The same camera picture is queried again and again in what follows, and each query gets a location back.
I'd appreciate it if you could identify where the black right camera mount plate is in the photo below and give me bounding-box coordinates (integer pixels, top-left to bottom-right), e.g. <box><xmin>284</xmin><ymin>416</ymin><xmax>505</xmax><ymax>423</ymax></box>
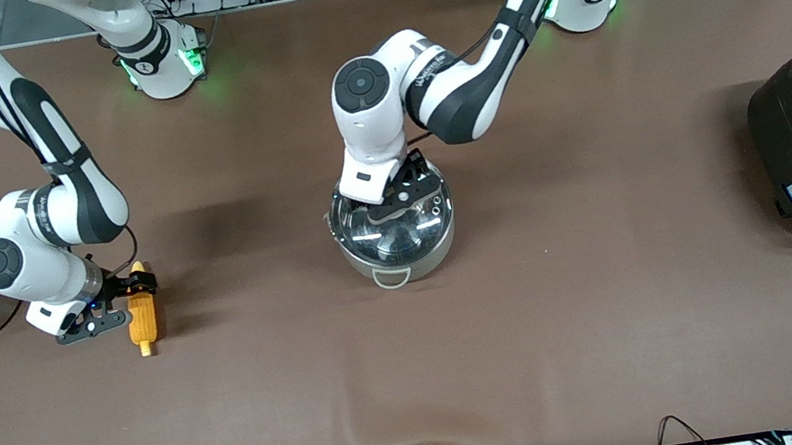
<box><xmin>52</xmin><ymin>306</ymin><xmax>132</xmax><ymax>348</ymax></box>

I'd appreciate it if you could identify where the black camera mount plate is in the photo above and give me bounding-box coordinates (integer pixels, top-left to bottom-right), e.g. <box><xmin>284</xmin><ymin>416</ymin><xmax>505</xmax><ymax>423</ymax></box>
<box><xmin>52</xmin><ymin>306</ymin><xmax>132</xmax><ymax>348</ymax></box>
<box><xmin>362</xmin><ymin>171</ymin><xmax>447</xmax><ymax>227</ymax></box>

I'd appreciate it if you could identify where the glass pot lid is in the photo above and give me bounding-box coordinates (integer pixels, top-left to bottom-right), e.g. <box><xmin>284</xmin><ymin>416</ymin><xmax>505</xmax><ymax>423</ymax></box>
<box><xmin>323</xmin><ymin>156</ymin><xmax>462</xmax><ymax>276</ymax></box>

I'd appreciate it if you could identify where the brown table cloth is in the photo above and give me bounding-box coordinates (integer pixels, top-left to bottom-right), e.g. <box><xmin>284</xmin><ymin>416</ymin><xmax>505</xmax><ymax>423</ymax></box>
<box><xmin>0</xmin><ymin>0</ymin><xmax>792</xmax><ymax>445</ymax></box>

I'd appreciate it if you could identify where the black looped floor cable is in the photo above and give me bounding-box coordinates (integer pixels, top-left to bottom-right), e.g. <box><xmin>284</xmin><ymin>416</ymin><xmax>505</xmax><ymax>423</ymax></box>
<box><xmin>653</xmin><ymin>409</ymin><xmax>714</xmax><ymax>445</ymax></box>

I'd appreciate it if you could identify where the yellow corn cob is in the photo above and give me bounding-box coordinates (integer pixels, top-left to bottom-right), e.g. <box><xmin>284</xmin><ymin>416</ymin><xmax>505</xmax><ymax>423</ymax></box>
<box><xmin>119</xmin><ymin>259</ymin><xmax>164</xmax><ymax>360</ymax></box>

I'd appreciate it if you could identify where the black left camera mount plate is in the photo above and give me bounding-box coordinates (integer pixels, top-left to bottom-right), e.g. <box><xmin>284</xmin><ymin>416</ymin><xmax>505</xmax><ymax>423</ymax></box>
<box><xmin>362</xmin><ymin>171</ymin><xmax>447</xmax><ymax>227</ymax></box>

